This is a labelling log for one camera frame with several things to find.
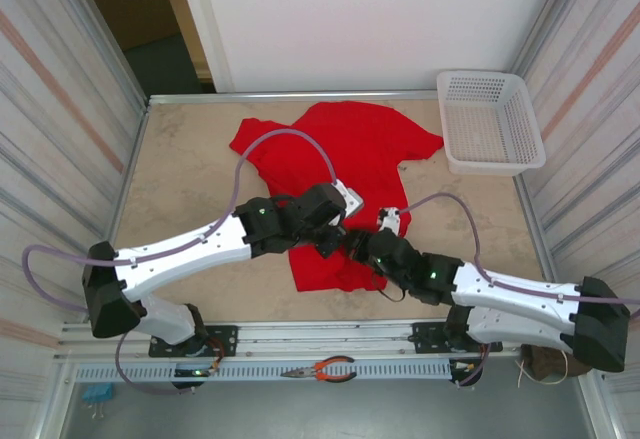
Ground aluminium mounting rail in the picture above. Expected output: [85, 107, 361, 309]
[53, 316, 599, 363]

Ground red t-shirt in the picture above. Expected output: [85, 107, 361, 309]
[228, 101, 445, 294]

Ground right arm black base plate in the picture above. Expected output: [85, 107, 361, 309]
[412, 321, 504, 355]

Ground small circuit board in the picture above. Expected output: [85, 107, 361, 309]
[173, 364, 221, 379]
[451, 358, 484, 376]

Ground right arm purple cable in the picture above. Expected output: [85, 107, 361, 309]
[397, 192, 640, 389]

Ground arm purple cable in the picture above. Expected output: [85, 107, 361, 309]
[21, 127, 341, 396]
[397, 192, 640, 389]

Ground cream door frame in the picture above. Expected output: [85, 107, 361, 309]
[152, 0, 236, 94]

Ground aluminium rear frame bar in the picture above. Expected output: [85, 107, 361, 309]
[147, 89, 441, 106]

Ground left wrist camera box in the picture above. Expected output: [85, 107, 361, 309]
[333, 181, 366, 218]

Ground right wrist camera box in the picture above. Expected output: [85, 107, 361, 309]
[377, 206, 404, 235]

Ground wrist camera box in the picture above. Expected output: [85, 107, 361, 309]
[377, 206, 404, 235]
[333, 181, 366, 218]

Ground white slotted cable duct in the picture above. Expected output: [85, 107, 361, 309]
[73, 361, 454, 383]

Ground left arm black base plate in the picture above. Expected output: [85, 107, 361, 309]
[148, 325, 239, 359]

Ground orange handled pliers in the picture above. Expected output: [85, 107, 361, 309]
[279, 356, 357, 383]

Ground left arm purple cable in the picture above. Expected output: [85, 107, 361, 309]
[21, 127, 341, 396]

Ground blue binder clip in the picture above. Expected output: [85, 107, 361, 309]
[82, 383, 115, 418]

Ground white plastic mesh basket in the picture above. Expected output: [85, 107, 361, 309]
[436, 69, 547, 177]

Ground thin white string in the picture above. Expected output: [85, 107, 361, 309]
[516, 348, 571, 389]

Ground brown cloth bag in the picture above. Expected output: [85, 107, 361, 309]
[529, 346, 591, 380]

